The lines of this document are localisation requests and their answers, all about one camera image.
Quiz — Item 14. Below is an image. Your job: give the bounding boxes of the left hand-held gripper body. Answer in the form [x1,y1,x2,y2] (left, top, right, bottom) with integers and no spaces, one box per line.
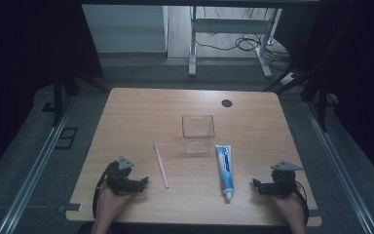
[105,155,138,196]

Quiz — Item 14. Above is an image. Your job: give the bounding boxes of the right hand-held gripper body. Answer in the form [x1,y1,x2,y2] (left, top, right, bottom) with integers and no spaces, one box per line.
[270,160,304,199]

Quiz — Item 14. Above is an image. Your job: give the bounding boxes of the hand-held gripper black cable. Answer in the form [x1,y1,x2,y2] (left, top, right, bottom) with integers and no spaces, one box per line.
[293,180,310,225]
[92,161,115,219]

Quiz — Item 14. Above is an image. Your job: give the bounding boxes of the right hand-held gripper black cable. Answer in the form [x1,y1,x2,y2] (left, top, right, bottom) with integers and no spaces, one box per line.
[293,180,310,225]

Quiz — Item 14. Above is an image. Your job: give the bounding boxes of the clear plastic container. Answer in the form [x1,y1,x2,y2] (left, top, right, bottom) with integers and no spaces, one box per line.
[181,114,216,155]

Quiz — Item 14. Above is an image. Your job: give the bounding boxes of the dark curtain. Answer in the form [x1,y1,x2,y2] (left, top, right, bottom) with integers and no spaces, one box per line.
[272,0,374,183]
[0,0,104,184]

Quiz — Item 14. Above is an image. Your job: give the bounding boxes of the white and blue toothpaste tube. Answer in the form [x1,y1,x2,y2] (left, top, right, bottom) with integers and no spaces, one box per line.
[214,144,235,203]

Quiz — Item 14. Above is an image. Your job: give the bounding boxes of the left hand-held gripper black cable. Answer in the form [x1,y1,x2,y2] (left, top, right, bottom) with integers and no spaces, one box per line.
[92,161,115,219]

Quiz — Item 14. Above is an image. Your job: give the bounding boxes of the aluminium floor rail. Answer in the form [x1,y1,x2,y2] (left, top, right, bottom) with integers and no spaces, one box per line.
[0,97,76,234]
[303,100,374,234]

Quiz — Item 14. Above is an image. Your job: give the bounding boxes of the black metal stand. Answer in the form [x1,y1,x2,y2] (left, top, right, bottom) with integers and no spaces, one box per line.
[41,72,110,128]
[262,62,339,133]

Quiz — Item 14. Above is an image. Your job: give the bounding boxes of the pink toothbrush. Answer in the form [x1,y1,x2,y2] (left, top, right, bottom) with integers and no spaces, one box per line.
[153,140,170,190]

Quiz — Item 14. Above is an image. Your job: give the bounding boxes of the white metal desk frame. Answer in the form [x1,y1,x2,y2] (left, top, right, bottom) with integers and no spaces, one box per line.
[188,5,283,79]

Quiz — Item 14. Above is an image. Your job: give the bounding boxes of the person's left hand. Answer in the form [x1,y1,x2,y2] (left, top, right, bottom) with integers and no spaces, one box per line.
[93,183,133,224]

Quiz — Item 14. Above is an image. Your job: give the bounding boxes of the black cables on floor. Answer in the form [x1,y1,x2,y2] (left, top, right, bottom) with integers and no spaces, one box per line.
[194,6,294,71]

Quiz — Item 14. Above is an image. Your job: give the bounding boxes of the person's right hand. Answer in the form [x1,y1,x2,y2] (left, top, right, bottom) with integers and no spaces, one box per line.
[274,192,307,226]

